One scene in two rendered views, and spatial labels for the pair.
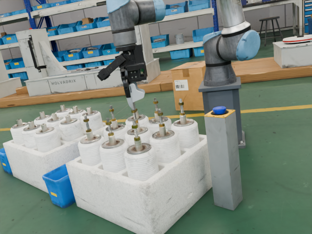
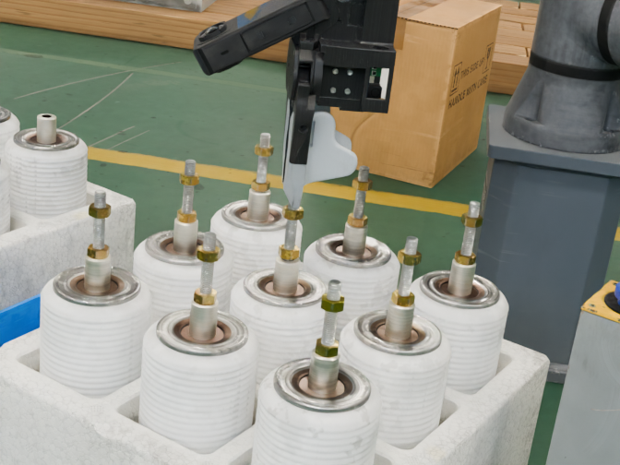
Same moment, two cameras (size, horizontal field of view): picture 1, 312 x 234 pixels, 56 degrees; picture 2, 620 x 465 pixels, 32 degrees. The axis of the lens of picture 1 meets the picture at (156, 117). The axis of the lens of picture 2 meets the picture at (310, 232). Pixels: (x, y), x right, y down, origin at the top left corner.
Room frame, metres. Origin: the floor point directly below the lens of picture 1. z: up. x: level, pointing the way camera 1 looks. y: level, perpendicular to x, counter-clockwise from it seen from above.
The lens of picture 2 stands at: (0.10, 0.23, 0.68)
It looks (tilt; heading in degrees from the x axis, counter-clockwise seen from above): 23 degrees down; 349
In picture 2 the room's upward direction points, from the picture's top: 7 degrees clockwise
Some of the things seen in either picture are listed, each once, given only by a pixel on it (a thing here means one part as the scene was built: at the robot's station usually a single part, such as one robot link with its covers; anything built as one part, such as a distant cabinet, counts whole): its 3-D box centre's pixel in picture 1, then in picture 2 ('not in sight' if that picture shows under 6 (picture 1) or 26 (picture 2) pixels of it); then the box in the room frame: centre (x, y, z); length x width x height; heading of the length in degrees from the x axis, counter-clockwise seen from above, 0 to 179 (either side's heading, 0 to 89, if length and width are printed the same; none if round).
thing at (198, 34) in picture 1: (203, 34); not in sight; (5.59, -1.13, 0.36); 0.50 x 0.38 x 0.21; 163
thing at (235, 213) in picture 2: (136, 118); (257, 216); (1.14, 0.08, 0.25); 0.08 x 0.08 x 0.01
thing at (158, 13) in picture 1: (145, 11); not in sight; (1.04, -0.02, 0.64); 0.11 x 0.11 x 0.08; 29
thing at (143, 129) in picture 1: (137, 131); (284, 288); (0.98, 0.07, 0.25); 0.08 x 0.08 x 0.01
